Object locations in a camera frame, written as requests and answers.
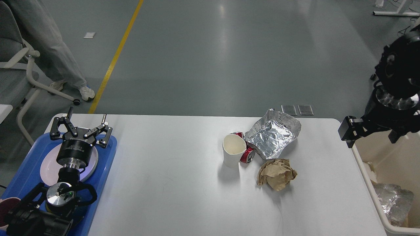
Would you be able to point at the white side table corner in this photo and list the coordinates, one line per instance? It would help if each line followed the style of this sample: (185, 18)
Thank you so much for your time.
(4, 111)

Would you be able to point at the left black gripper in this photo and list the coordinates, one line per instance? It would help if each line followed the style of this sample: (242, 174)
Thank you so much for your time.
(76, 150)

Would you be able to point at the blue plastic tray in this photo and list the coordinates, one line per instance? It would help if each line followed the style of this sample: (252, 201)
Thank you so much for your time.
(28, 176)

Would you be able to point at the white table leg far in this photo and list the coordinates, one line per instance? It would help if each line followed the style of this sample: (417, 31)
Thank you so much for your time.
(400, 8)

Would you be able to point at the floor outlet plate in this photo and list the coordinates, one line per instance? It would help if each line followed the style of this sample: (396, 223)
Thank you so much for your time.
(290, 110)
(305, 110)

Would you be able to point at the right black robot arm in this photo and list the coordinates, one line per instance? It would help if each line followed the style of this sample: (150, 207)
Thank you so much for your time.
(398, 68)

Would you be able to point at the left floor outlet plate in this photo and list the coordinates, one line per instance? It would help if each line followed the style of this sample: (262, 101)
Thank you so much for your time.
(290, 110)

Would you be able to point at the pink plate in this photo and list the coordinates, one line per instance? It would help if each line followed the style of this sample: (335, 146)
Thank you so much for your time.
(49, 167)

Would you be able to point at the pink mug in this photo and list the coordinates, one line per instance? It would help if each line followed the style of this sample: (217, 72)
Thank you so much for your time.
(5, 206)

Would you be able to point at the crumpled brown paper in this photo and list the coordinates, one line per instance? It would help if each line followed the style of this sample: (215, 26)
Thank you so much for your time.
(276, 173)

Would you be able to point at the beige plastic bin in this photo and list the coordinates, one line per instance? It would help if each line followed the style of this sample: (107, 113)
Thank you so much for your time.
(398, 164)

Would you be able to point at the right floor outlet plate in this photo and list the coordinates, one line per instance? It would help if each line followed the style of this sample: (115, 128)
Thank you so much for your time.
(305, 110)

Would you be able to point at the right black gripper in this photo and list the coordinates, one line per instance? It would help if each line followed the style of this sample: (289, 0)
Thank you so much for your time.
(383, 110)

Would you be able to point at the white paper cup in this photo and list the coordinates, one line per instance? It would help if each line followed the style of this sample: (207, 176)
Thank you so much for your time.
(233, 147)

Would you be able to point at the crumpled aluminium foil sheet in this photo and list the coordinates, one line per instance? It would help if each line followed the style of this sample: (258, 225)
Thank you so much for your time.
(272, 133)

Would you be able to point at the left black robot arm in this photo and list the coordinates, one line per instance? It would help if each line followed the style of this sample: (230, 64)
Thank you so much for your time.
(56, 190)

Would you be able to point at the crushed red soda can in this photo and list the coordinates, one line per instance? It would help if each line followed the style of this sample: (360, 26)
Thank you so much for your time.
(248, 155)

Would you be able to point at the grey office chair left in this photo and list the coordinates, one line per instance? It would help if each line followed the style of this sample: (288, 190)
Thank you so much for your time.
(18, 86)

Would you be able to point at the foil bowl with paper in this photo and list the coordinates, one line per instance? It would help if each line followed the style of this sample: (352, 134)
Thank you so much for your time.
(395, 201)

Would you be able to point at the person in grey trousers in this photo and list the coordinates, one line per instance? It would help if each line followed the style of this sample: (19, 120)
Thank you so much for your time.
(56, 60)

